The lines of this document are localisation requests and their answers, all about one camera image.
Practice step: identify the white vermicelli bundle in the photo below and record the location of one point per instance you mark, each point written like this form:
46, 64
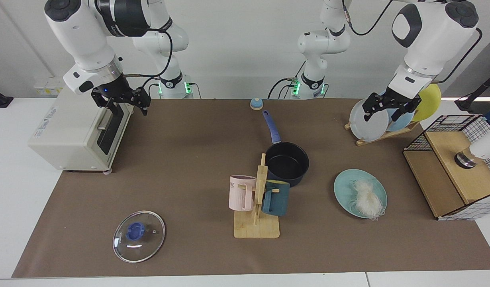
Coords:
366, 197

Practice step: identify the glass lid with blue knob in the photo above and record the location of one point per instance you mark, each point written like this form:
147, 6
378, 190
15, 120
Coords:
149, 239

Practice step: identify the grey plate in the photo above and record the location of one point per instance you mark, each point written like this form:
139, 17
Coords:
368, 128

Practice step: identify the light blue plate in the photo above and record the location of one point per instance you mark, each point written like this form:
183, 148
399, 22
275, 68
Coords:
397, 126

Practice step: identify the wooden plate rack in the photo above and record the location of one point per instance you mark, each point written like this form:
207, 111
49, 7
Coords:
372, 140

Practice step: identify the yellow plate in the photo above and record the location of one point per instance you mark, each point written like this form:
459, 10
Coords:
430, 101

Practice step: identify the pale green plate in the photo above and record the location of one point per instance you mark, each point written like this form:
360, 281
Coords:
344, 191

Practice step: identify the pale toaster oven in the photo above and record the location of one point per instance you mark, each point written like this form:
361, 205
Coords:
69, 135

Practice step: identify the brown table cloth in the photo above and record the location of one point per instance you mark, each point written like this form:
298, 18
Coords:
189, 159

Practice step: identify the black stand foot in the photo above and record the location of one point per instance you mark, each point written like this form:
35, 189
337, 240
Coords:
466, 103
0, 99

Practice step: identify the small blue round bell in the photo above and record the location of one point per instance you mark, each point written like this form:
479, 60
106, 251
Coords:
256, 104

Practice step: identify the dark teal cup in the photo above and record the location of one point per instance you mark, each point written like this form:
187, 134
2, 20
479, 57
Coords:
277, 201

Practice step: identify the pink ribbed cup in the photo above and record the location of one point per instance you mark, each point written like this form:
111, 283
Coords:
239, 195

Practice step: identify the wooden cup stand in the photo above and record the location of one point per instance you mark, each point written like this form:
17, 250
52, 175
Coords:
257, 229

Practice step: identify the white wall socket strip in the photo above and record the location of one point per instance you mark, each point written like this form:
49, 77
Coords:
49, 87

